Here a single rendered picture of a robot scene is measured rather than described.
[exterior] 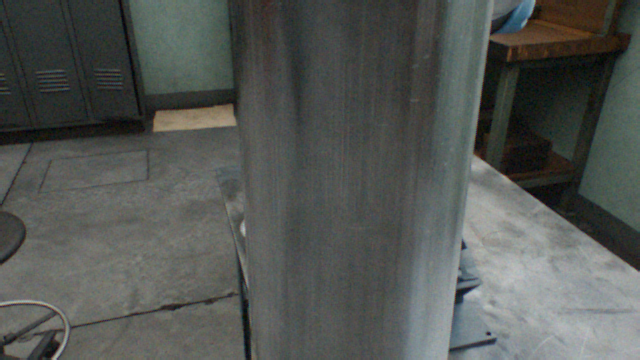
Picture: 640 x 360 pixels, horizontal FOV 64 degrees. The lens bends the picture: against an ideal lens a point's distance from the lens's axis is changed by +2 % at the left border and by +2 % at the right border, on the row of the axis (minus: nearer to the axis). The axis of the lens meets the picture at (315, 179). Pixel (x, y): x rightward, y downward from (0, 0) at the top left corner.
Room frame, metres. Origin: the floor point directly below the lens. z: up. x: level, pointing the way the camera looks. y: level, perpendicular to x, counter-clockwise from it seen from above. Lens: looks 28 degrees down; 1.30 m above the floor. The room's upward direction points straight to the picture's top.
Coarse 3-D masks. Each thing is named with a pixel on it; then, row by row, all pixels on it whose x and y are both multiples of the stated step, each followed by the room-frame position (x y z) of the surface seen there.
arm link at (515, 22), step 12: (504, 0) 0.42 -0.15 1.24; (516, 0) 0.42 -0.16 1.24; (528, 0) 0.50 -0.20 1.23; (492, 12) 0.45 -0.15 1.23; (504, 12) 0.46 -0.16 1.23; (516, 12) 0.50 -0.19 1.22; (528, 12) 0.51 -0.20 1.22; (492, 24) 0.51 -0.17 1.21; (504, 24) 0.51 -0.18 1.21; (516, 24) 0.51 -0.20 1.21
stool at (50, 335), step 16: (0, 224) 1.07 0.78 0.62; (16, 224) 1.07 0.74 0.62; (0, 240) 1.00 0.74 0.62; (16, 240) 1.01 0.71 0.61; (0, 256) 0.95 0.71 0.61; (0, 304) 1.17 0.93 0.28; (16, 304) 1.17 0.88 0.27; (32, 304) 1.17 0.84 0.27; (48, 304) 1.16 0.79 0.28; (64, 320) 1.10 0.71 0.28; (16, 336) 1.05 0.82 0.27; (48, 336) 1.23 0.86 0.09; (64, 336) 1.04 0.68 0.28; (0, 352) 0.99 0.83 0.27; (32, 352) 1.16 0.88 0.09; (48, 352) 1.22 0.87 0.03
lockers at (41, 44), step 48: (0, 0) 2.97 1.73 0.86; (48, 0) 3.04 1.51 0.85; (96, 0) 3.07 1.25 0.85; (0, 48) 2.95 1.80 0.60; (48, 48) 3.02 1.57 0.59; (96, 48) 3.07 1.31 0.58; (0, 96) 2.93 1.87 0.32; (48, 96) 3.00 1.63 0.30; (96, 96) 3.07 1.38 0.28; (144, 96) 3.51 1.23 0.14; (0, 144) 2.95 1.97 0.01
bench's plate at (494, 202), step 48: (240, 192) 0.90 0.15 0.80; (480, 192) 0.90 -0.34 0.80; (240, 240) 0.73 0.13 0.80; (480, 240) 0.73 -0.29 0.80; (528, 240) 0.73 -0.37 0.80; (576, 240) 0.73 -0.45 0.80; (480, 288) 0.60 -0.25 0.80; (528, 288) 0.60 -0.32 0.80; (576, 288) 0.61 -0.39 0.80; (624, 288) 0.61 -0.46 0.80; (528, 336) 0.51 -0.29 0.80; (576, 336) 0.51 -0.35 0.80; (624, 336) 0.51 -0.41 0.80
